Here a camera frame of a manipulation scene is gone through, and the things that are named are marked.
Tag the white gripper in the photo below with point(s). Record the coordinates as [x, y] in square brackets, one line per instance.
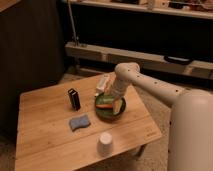
[116, 91]

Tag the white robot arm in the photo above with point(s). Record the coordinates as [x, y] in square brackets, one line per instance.
[190, 146]

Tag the black eraser block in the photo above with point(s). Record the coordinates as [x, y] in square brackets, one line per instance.
[74, 98]

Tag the orange carrot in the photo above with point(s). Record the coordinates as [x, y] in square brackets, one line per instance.
[104, 106]

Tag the green bowl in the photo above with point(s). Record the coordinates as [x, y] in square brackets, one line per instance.
[107, 114]

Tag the blue sponge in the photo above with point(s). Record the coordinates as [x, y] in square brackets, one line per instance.
[79, 122]

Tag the wooden table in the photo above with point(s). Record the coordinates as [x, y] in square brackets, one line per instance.
[69, 126]

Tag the metal shelf rack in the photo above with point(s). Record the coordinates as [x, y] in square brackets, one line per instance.
[107, 31]

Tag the black handle on rail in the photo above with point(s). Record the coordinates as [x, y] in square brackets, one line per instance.
[178, 60]

